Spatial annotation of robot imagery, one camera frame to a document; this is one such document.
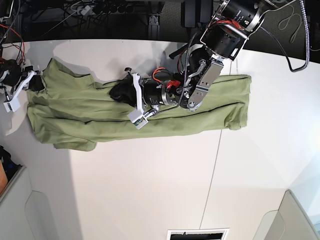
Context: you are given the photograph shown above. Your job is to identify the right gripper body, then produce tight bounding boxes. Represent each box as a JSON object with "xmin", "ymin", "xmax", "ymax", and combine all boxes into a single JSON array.
[{"xmin": 0, "ymin": 59, "xmax": 43, "ymax": 99}]

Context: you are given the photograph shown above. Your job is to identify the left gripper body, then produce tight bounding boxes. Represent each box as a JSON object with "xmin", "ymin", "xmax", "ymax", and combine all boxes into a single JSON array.
[{"xmin": 124, "ymin": 67, "xmax": 180, "ymax": 109}]

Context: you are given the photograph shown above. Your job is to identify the green t-shirt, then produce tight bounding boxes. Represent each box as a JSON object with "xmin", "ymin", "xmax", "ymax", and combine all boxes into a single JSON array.
[{"xmin": 27, "ymin": 59, "xmax": 252, "ymax": 152}]

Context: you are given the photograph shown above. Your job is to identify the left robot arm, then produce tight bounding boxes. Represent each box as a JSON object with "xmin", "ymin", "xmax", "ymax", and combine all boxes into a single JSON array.
[{"xmin": 109, "ymin": 0, "xmax": 263, "ymax": 115}]

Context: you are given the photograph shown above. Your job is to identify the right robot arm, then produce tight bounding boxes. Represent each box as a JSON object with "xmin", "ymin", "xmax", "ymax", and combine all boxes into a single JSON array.
[{"xmin": 0, "ymin": 0, "xmax": 44, "ymax": 103}]

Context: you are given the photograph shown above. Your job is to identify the white power strip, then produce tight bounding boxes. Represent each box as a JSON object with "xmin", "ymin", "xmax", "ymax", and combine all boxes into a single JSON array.
[{"xmin": 72, "ymin": 5, "xmax": 93, "ymax": 16}]

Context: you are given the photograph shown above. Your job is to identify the black power adapter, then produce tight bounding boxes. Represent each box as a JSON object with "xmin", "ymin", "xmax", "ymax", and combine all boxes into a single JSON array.
[{"xmin": 181, "ymin": 0, "xmax": 196, "ymax": 28}]

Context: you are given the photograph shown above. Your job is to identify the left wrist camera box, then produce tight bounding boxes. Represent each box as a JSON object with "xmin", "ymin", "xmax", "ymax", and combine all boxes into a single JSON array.
[{"xmin": 127, "ymin": 109, "xmax": 149, "ymax": 130}]

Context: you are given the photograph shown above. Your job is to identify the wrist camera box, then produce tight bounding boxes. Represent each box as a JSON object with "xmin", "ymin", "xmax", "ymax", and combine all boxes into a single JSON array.
[
  {"xmin": 127, "ymin": 109, "xmax": 149, "ymax": 130},
  {"xmin": 3, "ymin": 96, "xmax": 21, "ymax": 113}
]

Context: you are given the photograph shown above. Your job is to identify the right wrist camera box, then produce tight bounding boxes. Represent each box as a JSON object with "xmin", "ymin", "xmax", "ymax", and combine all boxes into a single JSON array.
[{"xmin": 3, "ymin": 96, "xmax": 21, "ymax": 113}]

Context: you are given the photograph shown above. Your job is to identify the aluminium table leg post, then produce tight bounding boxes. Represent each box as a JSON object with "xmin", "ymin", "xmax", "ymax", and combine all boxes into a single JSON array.
[{"xmin": 148, "ymin": 14, "xmax": 160, "ymax": 41}]

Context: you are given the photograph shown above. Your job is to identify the white vent frame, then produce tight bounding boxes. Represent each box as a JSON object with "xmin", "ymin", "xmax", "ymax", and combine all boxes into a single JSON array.
[{"xmin": 166, "ymin": 228, "xmax": 230, "ymax": 240}]

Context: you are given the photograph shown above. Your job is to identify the grey looped cable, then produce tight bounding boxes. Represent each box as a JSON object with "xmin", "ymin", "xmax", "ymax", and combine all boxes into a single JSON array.
[{"xmin": 277, "ymin": 0, "xmax": 305, "ymax": 43}]

